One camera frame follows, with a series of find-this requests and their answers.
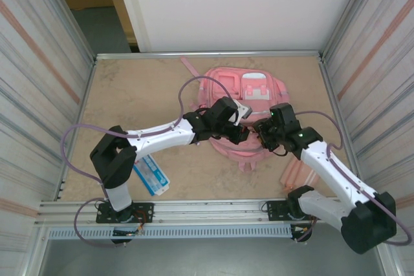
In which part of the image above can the pink backpack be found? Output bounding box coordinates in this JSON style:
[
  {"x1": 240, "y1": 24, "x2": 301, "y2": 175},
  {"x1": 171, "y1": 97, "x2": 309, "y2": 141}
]
[{"x1": 180, "y1": 56, "x2": 289, "y2": 173}]

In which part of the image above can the white blue supply packet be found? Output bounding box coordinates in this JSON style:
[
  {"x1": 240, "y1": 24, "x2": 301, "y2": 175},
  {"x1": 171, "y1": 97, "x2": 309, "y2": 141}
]
[{"x1": 132, "y1": 155, "x2": 171, "y2": 196}]

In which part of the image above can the small circuit board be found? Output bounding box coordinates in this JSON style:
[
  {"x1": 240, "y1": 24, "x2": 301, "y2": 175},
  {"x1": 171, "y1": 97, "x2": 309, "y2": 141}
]
[{"x1": 112, "y1": 229, "x2": 146, "y2": 237}]

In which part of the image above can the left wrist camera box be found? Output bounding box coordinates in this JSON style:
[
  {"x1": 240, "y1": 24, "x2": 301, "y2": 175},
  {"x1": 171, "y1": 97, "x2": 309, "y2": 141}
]
[{"x1": 233, "y1": 101, "x2": 253, "y2": 125}]

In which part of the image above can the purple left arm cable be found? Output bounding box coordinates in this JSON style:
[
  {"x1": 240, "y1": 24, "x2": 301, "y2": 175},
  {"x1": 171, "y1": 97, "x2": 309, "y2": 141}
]
[{"x1": 60, "y1": 76, "x2": 235, "y2": 248}]

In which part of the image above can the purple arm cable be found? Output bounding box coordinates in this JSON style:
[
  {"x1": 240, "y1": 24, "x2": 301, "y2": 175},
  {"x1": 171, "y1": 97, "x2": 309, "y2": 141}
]
[
  {"x1": 60, "y1": 76, "x2": 235, "y2": 248},
  {"x1": 292, "y1": 111, "x2": 414, "y2": 245}
]

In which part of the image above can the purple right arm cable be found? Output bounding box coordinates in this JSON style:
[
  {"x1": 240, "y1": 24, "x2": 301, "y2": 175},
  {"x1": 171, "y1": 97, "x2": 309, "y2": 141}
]
[{"x1": 292, "y1": 111, "x2": 414, "y2": 245}]

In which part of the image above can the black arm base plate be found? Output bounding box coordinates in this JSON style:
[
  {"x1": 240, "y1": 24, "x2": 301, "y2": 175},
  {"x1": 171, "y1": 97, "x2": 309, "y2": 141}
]
[
  {"x1": 96, "y1": 202, "x2": 155, "y2": 224},
  {"x1": 265, "y1": 198, "x2": 325, "y2": 222}
]

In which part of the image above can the long aluminium mounting rail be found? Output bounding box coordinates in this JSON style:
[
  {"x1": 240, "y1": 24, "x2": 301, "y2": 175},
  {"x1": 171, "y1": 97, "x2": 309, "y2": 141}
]
[{"x1": 37, "y1": 196, "x2": 387, "y2": 227}]

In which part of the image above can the aluminium table edge rail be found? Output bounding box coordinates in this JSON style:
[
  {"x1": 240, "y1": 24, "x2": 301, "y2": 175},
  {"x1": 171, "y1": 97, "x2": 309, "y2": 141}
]
[{"x1": 95, "y1": 50, "x2": 324, "y2": 60}]

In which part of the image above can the grey slotted cable duct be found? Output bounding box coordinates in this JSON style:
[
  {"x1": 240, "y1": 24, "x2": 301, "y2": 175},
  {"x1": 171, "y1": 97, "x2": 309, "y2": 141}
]
[{"x1": 47, "y1": 226, "x2": 294, "y2": 240}]

